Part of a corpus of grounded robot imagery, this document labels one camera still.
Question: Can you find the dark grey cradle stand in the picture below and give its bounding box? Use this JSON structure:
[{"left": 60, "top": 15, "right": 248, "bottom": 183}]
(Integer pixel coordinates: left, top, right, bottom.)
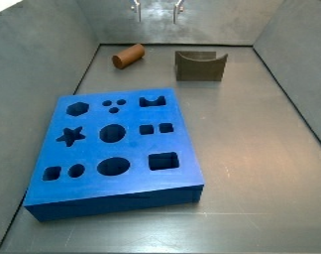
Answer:
[{"left": 175, "top": 51, "right": 228, "bottom": 81}]

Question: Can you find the blue foam shape board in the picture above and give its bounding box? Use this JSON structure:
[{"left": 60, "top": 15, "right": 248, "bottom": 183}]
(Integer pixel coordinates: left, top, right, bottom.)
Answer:
[{"left": 24, "top": 88, "right": 204, "bottom": 221}]

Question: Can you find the brown wooden cylinder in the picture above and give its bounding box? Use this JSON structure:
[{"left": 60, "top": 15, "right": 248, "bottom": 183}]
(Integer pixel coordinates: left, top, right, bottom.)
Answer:
[{"left": 111, "top": 44, "right": 144, "bottom": 69}]

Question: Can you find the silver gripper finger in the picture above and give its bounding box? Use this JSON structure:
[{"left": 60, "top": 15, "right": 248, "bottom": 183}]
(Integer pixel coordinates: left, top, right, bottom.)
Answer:
[
  {"left": 129, "top": 0, "right": 141, "bottom": 22},
  {"left": 172, "top": 0, "right": 185, "bottom": 24}
]

